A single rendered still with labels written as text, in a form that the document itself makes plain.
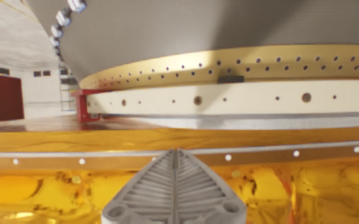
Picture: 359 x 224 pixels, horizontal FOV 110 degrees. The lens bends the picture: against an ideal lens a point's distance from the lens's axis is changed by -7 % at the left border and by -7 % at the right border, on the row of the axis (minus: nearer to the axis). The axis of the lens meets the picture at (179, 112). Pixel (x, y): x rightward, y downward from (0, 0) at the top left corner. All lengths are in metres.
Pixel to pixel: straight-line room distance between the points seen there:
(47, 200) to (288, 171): 0.50
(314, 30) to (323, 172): 0.30
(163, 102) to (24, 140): 0.32
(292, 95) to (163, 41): 0.23
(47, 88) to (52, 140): 7.84
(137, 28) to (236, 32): 0.17
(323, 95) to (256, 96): 0.10
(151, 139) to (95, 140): 0.12
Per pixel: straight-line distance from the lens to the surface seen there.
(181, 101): 0.23
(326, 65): 0.34
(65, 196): 0.39
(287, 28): 0.29
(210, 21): 0.26
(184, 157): 0.16
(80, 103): 0.44
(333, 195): 0.46
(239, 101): 0.23
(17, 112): 0.67
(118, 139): 0.31
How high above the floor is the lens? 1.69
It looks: 4 degrees up
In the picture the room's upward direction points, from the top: 178 degrees clockwise
